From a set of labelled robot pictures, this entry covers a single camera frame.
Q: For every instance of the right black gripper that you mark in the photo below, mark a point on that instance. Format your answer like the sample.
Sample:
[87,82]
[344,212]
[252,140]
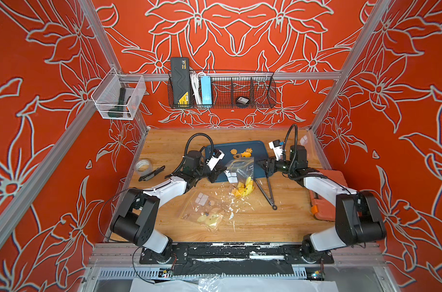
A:
[271,165]

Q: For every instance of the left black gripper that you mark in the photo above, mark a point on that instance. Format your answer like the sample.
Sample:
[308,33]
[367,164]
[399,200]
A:
[215,172]

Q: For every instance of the metal kitchen tongs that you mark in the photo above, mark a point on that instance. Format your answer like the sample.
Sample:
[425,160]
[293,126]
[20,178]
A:
[267,194]

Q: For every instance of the clear bag yellow dog print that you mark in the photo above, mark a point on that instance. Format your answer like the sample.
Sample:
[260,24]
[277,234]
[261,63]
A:
[305,141]

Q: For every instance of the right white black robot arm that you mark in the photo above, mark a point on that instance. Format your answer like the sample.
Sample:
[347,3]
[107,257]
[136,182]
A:
[358,218]

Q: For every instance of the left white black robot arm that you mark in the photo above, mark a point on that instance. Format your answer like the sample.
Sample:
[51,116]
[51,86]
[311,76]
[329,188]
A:
[135,218]

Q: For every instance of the clear zip bag white labels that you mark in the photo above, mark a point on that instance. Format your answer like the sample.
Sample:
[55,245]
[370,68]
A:
[205,210]

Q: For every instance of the teal plastic tray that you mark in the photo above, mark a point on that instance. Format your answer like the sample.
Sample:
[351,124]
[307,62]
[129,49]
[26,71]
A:
[259,152]

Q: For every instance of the clear tape roll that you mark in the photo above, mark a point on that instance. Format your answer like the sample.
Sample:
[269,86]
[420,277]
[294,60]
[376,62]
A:
[143,167]

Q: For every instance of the orange plastic tool case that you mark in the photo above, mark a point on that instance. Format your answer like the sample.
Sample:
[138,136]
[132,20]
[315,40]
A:
[320,208]

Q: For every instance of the black marker pen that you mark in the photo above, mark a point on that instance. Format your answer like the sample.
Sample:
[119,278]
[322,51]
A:
[150,176]

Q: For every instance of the orange fish cookie large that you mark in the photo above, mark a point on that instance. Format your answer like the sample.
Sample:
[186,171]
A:
[246,154]

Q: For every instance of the light blue box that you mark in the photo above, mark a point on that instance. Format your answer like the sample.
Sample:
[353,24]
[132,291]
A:
[205,82]

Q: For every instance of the black box yellow label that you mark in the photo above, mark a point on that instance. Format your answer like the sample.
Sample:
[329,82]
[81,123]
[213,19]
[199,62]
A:
[181,82]

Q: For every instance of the black wire wall basket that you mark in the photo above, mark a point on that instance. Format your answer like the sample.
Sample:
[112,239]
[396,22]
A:
[226,86]

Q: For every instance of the black mounting base rail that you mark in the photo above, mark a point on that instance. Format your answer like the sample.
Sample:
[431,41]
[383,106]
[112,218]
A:
[183,252]

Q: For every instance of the dark green tool handle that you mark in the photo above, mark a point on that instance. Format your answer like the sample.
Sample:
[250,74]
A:
[118,110]

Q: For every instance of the clear acrylic wall bin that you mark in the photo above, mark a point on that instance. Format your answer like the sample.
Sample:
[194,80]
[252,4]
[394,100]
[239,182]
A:
[118,96]

